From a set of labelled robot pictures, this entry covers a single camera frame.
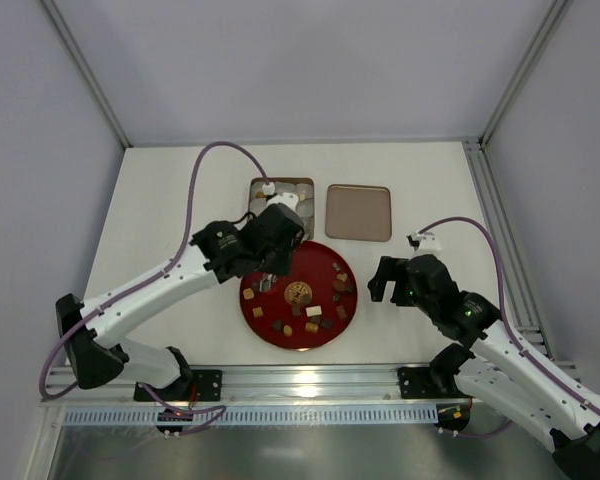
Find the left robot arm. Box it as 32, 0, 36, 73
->
56, 204, 304, 401

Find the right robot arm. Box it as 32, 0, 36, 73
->
367, 255, 600, 479

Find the large brown oval chocolate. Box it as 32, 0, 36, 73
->
332, 279, 346, 292

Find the brown striped chocolate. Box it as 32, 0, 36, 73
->
336, 306, 348, 320

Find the dark chocolate bottom left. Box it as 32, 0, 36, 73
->
272, 320, 284, 332

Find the white bar chocolate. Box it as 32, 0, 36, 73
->
305, 306, 322, 318

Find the gold tin box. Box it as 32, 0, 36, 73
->
247, 177, 315, 241

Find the gold tin lid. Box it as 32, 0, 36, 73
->
325, 184, 393, 242

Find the red round tray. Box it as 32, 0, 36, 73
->
239, 241, 358, 351

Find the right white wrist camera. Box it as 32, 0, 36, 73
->
407, 232, 442, 258

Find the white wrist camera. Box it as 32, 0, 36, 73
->
262, 182, 300, 211
407, 232, 442, 258

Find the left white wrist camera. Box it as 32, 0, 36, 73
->
262, 182, 300, 211

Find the right aluminium frame rail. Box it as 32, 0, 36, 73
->
462, 139, 553, 359

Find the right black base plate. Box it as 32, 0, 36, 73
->
397, 366, 443, 400

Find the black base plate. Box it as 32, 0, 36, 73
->
133, 369, 223, 402
397, 366, 443, 400

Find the slotted cable duct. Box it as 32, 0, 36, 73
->
63, 403, 438, 427

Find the aluminium front rail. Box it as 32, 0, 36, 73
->
39, 363, 579, 407

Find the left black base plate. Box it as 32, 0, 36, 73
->
133, 369, 223, 402

